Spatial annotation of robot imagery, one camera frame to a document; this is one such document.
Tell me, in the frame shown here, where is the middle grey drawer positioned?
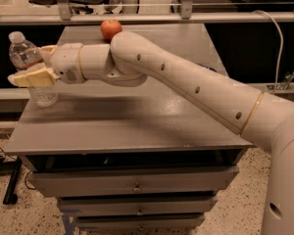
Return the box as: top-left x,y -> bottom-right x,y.
58,195 -> 218,216

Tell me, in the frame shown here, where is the black stand leg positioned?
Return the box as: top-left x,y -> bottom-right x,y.
3,159 -> 22,205

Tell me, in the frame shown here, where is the bottom grey drawer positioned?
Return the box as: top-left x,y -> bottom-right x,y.
76,213 -> 205,230

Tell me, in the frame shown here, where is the grey drawer cabinet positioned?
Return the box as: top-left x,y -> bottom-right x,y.
4,23 -> 255,235

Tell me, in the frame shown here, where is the white cable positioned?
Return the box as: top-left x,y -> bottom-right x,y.
254,10 -> 284,95

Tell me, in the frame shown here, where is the red apple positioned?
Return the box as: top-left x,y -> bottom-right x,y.
100,20 -> 123,41

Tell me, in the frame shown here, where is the grey drawer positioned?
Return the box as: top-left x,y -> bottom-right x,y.
58,195 -> 218,216
76,213 -> 205,230
28,165 -> 239,197

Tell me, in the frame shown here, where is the blue Pepsi can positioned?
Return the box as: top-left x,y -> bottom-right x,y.
199,64 -> 217,72

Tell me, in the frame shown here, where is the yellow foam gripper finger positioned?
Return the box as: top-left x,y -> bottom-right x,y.
8,67 -> 60,87
38,45 -> 58,65

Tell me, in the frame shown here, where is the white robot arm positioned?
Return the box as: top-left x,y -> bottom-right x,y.
7,31 -> 294,235

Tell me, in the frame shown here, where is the clear plastic water bottle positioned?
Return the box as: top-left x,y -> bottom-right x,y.
9,31 -> 58,108

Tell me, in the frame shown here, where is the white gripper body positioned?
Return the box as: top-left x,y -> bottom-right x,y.
51,43 -> 85,84

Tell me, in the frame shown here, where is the top grey drawer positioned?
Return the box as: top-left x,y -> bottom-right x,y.
28,165 -> 239,197

